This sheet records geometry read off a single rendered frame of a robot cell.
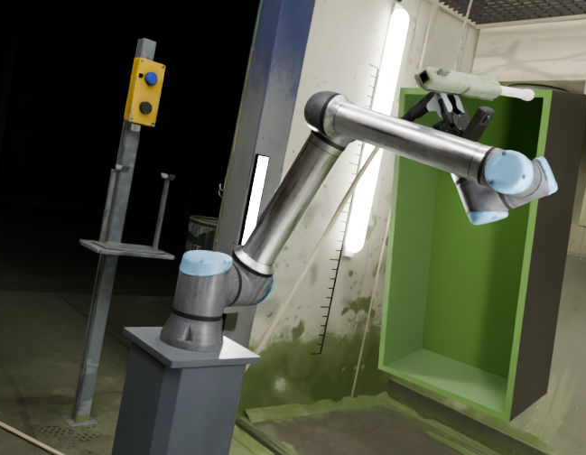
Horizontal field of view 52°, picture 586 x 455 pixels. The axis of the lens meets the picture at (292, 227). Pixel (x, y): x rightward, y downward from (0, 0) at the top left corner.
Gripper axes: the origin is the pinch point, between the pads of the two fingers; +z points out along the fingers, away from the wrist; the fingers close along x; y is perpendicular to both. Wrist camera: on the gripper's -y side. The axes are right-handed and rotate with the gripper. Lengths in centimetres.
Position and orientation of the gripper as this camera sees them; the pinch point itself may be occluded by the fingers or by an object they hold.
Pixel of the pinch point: (444, 86)
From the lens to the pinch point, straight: 163.0
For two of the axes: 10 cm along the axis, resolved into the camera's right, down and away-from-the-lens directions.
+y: -5.8, 3.5, 7.4
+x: 7.6, -0.9, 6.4
